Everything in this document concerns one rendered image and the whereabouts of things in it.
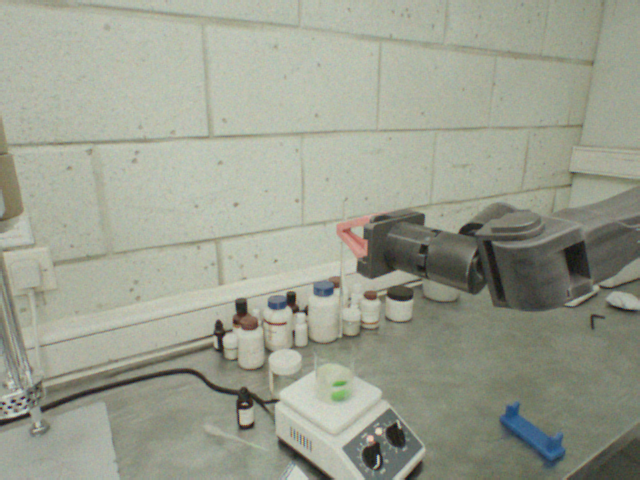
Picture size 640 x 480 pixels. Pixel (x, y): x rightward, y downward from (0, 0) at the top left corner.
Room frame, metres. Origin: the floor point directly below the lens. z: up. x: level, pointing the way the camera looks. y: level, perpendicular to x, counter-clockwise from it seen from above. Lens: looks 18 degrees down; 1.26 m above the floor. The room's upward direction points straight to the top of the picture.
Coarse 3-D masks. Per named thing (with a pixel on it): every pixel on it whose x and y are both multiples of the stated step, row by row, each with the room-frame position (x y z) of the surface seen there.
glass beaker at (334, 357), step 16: (320, 352) 0.57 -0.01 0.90; (336, 352) 0.58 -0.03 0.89; (352, 352) 0.56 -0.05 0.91; (320, 368) 0.53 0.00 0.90; (336, 368) 0.52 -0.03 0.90; (352, 368) 0.54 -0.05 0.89; (320, 384) 0.53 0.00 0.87; (336, 384) 0.52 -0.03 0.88; (352, 384) 0.54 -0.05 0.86; (320, 400) 0.53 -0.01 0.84; (336, 400) 0.52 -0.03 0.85
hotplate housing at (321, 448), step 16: (384, 400) 0.56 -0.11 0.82; (288, 416) 0.53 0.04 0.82; (304, 416) 0.52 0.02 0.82; (368, 416) 0.52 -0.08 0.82; (288, 432) 0.53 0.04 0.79; (304, 432) 0.50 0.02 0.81; (320, 432) 0.49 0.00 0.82; (352, 432) 0.49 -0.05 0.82; (304, 448) 0.50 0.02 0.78; (320, 448) 0.48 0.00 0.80; (336, 448) 0.46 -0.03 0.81; (320, 464) 0.48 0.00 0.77; (336, 464) 0.46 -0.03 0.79; (352, 464) 0.45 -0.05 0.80; (416, 464) 0.49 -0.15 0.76
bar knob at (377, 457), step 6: (378, 444) 0.47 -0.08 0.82; (366, 450) 0.47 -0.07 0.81; (372, 450) 0.47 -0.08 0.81; (378, 450) 0.46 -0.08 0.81; (366, 456) 0.46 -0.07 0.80; (372, 456) 0.46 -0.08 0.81; (378, 456) 0.45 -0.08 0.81; (366, 462) 0.45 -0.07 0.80; (372, 462) 0.45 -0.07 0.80; (378, 462) 0.44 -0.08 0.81; (372, 468) 0.45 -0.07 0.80; (378, 468) 0.45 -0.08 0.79
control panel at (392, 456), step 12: (384, 420) 0.52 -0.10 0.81; (360, 432) 0.49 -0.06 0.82; (372, 432) 0.50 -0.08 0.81; (384, 432) 0.50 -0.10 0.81; (408, 432) 0.52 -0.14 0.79; (348, 444) 0.47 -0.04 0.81; (360, 444) 0.48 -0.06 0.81; (372, 444) 0.48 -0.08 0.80; (384, 444) 0.49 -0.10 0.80; (408, 444) 0.50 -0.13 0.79; (420, 444) 0.51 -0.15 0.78; (348, 456) 0.46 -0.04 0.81; (360, 456) 0.46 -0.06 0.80; (384, 456) 0.47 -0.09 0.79; (396, 456) 0.48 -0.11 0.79; (408, 456) 0.48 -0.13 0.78; (360, 468) 0.45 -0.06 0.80; (384, 468) 0.46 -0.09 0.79; (396, 468) 0.46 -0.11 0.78
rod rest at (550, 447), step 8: (512, 408) 0.59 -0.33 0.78; (504, 416) 0.59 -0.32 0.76; (512, 416) 0.59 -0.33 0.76; (520, 416) 0.59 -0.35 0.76; (512, 424) 0.57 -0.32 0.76; (520, 424) 0.57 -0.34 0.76; (528, 424) 0.57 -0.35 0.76; (520, 432) 0.55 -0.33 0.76; (528, 432) 0.55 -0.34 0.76; (536, 432) 0.55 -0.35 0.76; (560, 432) 0.52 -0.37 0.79; (528, 440) 0.54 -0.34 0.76; (536, 440) 0.54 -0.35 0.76; (544, 440) 0.54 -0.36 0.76; (552, 440) 0.51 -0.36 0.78; (560, 440) 0.52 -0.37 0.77; (536, 448) 0.53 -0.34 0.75; (544, 448) 0.52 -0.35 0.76; (552, 448) 0.51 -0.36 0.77; (560, 448) 0.52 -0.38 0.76; (552, 456) 0.50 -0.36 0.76
